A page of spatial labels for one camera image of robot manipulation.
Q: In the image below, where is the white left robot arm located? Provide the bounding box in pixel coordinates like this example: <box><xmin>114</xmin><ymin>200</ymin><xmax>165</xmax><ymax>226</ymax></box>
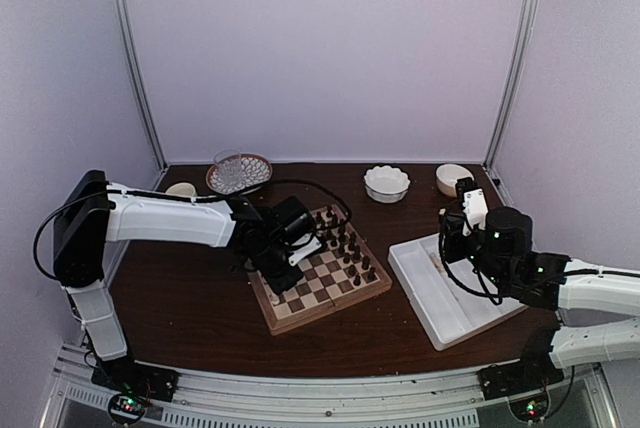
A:
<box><xmin>43</xmin><ymin>170</ymin><xmax>323</xmax><ymax>392</ymax></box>

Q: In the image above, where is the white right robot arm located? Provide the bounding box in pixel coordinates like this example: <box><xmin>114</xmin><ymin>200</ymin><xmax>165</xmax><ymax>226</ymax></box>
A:
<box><xmin>438</xmin><ymin>207</ymin><xmax>639</xmax><ymax>390</ymax></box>

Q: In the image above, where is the pile of white chess pieces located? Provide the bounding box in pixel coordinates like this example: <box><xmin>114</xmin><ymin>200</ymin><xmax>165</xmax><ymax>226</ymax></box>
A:
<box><xmin>429</xmin><ymin>253</ymin><xmax>446</xmax><ymax>274</ymax></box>

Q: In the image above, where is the wooden chess board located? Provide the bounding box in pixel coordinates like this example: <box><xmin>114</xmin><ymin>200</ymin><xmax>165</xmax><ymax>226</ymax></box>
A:
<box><xmin>247</xmin><ymin>203</ymin><xmax>394</xmax><ymax>337</ymax></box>

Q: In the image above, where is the dark chess pieces row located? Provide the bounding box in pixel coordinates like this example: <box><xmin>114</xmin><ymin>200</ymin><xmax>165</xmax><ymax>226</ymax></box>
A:
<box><xmin>309</xmin><ymin>205</ymin><xmax>377</xmax><ymax>278</ymax></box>

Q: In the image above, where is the dark chess piece corner rook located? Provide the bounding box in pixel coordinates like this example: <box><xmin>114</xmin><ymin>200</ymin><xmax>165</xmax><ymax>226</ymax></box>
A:
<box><xmin>365</xmin><ymin>266</ymin><xmax>376</xmax><ymax>283</ymax></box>

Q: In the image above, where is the white plastic divided tray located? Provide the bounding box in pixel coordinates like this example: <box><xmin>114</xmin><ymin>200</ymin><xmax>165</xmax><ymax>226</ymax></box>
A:
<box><xmin>388</xmin><ymin>234</ymin><xmax>526</xmax><ymax>351</ymax></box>

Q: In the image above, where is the patterned brown rim plate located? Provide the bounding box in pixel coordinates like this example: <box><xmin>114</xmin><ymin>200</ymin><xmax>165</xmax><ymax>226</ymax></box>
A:
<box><xmin>205</xmin><ymin>153</ymin><xmax>273</xmax><ymax>195</ymax></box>

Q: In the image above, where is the clear drinking glass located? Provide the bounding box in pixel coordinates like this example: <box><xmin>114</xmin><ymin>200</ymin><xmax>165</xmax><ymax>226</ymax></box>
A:
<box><xmin>214</xmin><ymin>149</ymin><xmax>242</xmax><ymax>187</ymax></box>

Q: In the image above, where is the cream round bowl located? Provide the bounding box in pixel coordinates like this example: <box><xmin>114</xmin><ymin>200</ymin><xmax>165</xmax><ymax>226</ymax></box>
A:
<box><xmin>435</xmin><ymin>163</ymin><xmax>474</xmax><ymax>198</ymax></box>

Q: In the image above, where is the cream ceramic mug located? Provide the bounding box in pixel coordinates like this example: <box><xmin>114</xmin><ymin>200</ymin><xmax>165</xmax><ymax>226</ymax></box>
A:
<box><xmin>165</xmin><ymin>182</ymin><xmax>197</xmax><ymax>197</ymax></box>

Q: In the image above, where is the white scalloped bowl black rim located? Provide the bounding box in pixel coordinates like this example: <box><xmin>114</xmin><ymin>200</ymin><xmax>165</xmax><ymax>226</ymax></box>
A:
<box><xmin>363</xmin><ymin>165</ymin><xmax>411</xmax><ymax>204</ymax></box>

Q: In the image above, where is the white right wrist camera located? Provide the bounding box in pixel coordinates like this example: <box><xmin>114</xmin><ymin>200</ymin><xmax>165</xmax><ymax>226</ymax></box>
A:
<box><xmin>455</xmin><ymin>177</ymin><xmax>488</xmax><ymax>237</ymax></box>

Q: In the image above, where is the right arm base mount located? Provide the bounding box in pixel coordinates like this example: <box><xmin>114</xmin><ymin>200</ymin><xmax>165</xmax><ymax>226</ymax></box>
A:
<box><xmin>478</xmin><ymin>329</ymin><xmax>575</xmax><ymax>427</ymax></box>

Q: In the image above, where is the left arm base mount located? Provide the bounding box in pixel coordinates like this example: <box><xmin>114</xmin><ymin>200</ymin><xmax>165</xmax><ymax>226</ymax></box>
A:
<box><xmin>84</xmin><ymin>336</ymin><xmax>179</xmax><ymax>427</ymax></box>

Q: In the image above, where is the right aluminium frame post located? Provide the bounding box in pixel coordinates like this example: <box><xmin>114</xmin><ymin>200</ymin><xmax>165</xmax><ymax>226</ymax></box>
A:
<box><xmin>483</xmin><ymin>0</ymin><xmax>539</xmax><ymax>173</ymax></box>

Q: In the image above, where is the aluminium frame post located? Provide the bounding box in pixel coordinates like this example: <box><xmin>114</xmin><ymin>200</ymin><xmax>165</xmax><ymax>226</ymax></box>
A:
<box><xmin>114</xmin><ymin>0</ymin><xmax>168</xmax><ymax>172</ymax></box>
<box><xmin>483</xmin><ymin>0</ymin><xmax>539</xmax><ymax>173</ymax></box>

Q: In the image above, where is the left aluminium frame post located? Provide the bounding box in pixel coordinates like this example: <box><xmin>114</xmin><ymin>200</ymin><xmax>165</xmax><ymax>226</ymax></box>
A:
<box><xmin>114</xmin><ymin>0</ymin><xmax>168</xmax><ymax>172</ymax></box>

